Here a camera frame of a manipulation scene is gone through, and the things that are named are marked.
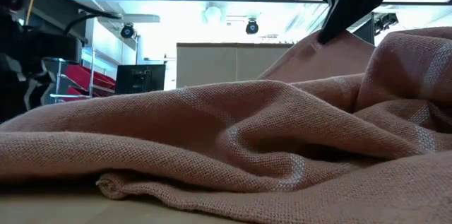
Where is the black room partition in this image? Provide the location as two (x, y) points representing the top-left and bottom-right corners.
(352, 11), (376, 47)

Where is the red shelf bin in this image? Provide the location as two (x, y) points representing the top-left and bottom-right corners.
(63, 63), (117, 93)
(63, 86), (114, 103)

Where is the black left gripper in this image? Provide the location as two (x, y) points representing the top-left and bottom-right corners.
(0, 10), (84, 123)

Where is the beige fabric storage box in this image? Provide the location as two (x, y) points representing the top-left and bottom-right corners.
(175, 42), (296, 89)

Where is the black bulky mounted camera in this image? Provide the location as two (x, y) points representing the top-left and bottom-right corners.
(374, 12), (400, 35)

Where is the black round ceiling camera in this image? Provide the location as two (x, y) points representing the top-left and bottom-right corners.
(120, 22), (136, 40)
(245, 19), (259, 35)

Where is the black computer monitor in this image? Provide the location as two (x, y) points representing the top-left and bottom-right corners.
(114, 64), (167, 95)

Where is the silver metal shelf rack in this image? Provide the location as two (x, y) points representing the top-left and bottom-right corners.
(49, 47), (117, 104)

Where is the terracotta pink towel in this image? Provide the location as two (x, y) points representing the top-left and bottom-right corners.
(0, 26), (452, 224)

